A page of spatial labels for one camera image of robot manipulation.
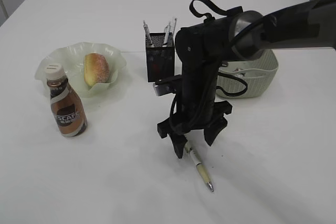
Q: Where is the black mesh pen holder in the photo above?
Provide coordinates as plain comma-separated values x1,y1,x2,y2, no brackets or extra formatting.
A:
145,33,175,82

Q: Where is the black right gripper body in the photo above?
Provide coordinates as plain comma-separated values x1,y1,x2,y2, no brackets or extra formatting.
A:
157,60,232,138

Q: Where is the clear plastic ruler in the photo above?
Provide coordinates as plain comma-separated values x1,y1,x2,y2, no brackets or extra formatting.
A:
170,17,177,36

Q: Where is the pale green plastic basket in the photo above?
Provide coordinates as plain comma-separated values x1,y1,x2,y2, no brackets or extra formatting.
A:
216,50,279,98

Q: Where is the cream grip ballpoint pen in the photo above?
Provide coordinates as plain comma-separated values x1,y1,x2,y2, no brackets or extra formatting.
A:
184,141,214,193

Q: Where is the pale green wavy glass plate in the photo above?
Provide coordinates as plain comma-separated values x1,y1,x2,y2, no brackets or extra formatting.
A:
35,42,127,98

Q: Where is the blue grip ballpoint pen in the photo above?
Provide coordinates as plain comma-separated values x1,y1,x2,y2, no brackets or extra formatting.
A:
163,22,171,47

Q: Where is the sugared bread roll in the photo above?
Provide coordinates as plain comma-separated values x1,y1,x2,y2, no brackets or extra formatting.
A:
83,53,110,87

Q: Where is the grey grip ballpoint pen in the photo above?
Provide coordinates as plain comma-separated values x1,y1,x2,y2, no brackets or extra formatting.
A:
143,20,154,48

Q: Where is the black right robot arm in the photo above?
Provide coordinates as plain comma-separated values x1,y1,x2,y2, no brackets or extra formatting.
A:
154,0,335,158

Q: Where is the brown Nescafe coffee bottle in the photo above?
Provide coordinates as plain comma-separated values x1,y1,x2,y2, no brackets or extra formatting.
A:
45,63,87,137

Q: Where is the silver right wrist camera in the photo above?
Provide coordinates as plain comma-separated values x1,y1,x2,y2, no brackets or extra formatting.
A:
153,74,182,97

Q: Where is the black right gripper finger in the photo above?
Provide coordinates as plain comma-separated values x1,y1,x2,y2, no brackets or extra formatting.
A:
169,133,187,159
204,117,227,146

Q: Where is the white paper ball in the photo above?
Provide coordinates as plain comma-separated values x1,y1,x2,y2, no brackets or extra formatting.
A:
234,68,246,78

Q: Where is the black cable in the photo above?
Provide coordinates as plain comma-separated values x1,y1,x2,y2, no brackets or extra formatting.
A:
167,73,249,134

